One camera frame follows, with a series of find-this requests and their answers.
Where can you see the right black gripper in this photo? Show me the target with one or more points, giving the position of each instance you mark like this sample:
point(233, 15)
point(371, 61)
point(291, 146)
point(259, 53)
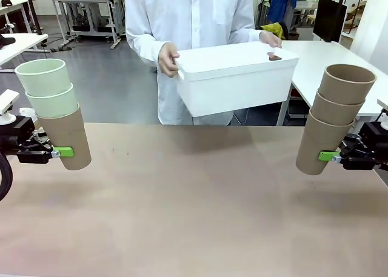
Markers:
point(368, 149)

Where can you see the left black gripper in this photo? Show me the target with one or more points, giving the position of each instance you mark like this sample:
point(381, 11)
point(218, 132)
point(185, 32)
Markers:
point(18, 143)

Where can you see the brown plastic cup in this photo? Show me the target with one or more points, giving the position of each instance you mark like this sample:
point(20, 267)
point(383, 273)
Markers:
point(74, 137)
point(345, 86)
point(333, 111)
point(315, 143)

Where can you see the green plastic cup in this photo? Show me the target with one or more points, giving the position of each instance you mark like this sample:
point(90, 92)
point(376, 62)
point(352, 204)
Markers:
point(54, 104)
point(45, 80)

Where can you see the white plastic basket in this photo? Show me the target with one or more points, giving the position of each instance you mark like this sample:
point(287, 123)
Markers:
point(233, 80)

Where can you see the person's right forearm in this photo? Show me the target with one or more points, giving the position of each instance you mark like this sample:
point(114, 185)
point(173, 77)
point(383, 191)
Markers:
point(145, 46)

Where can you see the person's left forearm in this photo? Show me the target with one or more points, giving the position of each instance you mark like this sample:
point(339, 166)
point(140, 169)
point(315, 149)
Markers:
point(245, 33)

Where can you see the person's left hand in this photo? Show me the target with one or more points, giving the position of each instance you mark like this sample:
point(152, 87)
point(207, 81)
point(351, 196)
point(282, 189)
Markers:
point(269, 39)

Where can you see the person's right hand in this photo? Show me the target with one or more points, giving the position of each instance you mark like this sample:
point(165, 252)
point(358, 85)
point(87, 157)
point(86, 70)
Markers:
point(166, 60)

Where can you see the white crumpled cloth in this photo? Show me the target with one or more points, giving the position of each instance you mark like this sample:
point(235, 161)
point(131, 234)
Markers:
point(26, 110)

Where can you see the white side table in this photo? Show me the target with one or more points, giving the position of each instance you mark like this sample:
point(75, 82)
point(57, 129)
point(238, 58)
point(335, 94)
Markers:
point(321, 55)

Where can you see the white table with black object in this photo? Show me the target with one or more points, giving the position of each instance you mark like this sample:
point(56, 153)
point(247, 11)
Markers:
point(21, 45)

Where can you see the black object on table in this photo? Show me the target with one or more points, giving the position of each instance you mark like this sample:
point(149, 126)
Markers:
point(6, 42)

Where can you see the black monitor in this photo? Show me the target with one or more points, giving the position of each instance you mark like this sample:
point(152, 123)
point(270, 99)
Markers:
point(329, 18)

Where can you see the wooden chair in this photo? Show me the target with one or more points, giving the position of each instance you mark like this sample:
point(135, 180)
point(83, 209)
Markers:
point(353, 13)

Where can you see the black stand pole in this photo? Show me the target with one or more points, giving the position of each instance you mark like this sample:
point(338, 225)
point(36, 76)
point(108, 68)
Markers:
point(33, 10)

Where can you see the yellow jacket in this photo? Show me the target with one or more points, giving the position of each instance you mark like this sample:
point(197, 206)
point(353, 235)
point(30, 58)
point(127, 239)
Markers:
point(274, 28)

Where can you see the blue jacket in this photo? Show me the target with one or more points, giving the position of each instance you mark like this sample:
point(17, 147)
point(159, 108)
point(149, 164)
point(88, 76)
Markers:
point(282, 4)

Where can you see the person's white coat torso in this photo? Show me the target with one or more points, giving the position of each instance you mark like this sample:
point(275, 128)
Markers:
point(188, 16)

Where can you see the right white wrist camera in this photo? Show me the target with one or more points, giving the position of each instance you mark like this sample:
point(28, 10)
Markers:
point(383, 110)

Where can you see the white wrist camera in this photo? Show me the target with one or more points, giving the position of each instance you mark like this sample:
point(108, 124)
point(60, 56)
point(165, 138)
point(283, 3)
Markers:
point(383, 110)
point(7, 104)

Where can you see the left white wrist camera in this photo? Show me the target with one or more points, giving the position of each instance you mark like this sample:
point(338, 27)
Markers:
point(7, 104)

